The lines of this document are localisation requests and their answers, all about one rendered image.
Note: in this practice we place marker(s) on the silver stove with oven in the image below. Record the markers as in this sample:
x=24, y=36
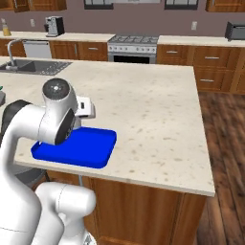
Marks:
x=132, y=49

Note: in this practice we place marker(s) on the blue tray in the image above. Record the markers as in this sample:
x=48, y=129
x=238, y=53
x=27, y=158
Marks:
x=86, y=148

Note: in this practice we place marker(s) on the grey sink basin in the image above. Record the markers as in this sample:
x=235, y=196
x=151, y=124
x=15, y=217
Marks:
x=35, y=66

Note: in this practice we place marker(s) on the wooden wall cupboards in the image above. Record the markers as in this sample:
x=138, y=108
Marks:
x=225, y=4
x=38, y=4

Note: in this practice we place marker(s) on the silver coffee machine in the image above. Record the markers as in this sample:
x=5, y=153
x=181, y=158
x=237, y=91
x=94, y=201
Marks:
x=55, y=26

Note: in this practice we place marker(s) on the grey round stool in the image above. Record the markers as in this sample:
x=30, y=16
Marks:
x=30, y=177

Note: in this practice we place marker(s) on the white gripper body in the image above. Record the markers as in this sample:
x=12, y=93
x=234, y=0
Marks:
x=88, y=114

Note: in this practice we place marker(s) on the wooden base cupboards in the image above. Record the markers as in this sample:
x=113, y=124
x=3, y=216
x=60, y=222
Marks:
x=79, y=51
x=210, y=68
x=3, y=48

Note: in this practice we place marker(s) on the silver sink tap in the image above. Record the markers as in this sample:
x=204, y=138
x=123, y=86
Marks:
x=11, y=51

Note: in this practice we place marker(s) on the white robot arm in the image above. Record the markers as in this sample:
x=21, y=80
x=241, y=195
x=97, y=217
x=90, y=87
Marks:
x=22, y=134

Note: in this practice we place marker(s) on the dark framed window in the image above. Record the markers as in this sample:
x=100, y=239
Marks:
x=181, y=4
x=98, y=4

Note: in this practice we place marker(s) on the dark grey toaster oven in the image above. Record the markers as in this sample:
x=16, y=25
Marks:
x=235, y=31

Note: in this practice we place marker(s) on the silver range hood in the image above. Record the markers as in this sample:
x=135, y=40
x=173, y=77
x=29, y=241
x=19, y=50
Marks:
x=136, y=1

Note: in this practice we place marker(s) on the white dishwasher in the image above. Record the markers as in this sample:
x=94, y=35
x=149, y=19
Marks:
x=36, y=49

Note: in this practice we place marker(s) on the white wall outlet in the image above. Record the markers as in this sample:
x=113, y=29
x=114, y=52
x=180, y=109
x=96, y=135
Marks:
x=32, y=23
x=194, y=26

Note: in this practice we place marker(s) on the yellow bottle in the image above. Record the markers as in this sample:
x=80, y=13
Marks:
x=6, y=29

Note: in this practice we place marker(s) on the wooden island cabinet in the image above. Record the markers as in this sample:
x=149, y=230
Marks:
x=137, y=213

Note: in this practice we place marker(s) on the grey object with green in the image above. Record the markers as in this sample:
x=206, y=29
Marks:
x=2, y=95

